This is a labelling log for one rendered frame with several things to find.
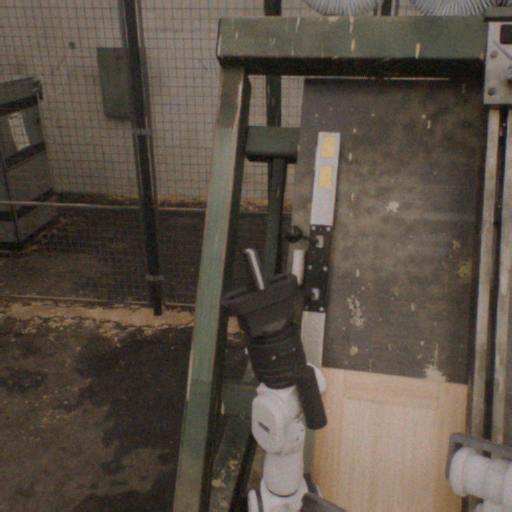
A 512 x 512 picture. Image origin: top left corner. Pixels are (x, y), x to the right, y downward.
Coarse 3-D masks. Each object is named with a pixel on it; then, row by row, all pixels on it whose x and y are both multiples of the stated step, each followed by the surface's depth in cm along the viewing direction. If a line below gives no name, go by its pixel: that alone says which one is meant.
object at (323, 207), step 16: (320, 144) 122; (336, 144) 121; (320, 160) 122; (336, 160) 121; (336, 176) 121; (320, 192) 121; (320, 208) 120; (304, 320) 118; (320, 320) 118; (304, 336) 118; (320, 336) 117; (320, 352) 117; (320, 368) 117; (304, 448) 115; (304, 464) 115
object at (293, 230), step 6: (288, 228) 110; (294, 228) 109; (300, 228) 110; (288, 234) 109; (294, 234) 109; (300, 234) 109; (288, 240) 110; (294, 240) 109; (312, 240) 115; (318, 240) 117; (324, 240) 118; (318, 246) 118
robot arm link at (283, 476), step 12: (276, 456) 90; (288, 456) 89; (300, 456) 91; (264, 468) 94; (276, 468) 91; (288, 468) 91; (300, 468) 93; (264, 480) 96; (276, 480) 92; (288, 480) 92; (300, 480) 94; (264, 492) 96; (276, 492) 94; (288, 492) 94; (300, 492) 96; (312, 492) 96; (264, 504) 94; (276, 504) 94; (300, 504) 94
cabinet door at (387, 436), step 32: (352, 384) 117; (384, 384) 116; (416, 384) 115; (448, 384) 114; (352, 416) 116; (384, 416) 115; (416, 416) 114; (448, 416) 113; (320, 448) 117; (352, 448) 116; (384, 448) 115; (416, 448) 114; (320, 480) 116; (352, 480) 115; (384, 480) 114; (416, 480) 113; (448, 480) 112
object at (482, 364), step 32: (480, 128) 120; (480, 160) 117; (480, 192) 115; (480, 224) 113; (480, 256) 111; (480, 288) 110; (480, 320) 109; (480, 352) 108; (480, 384) 108; (480, 416) 107
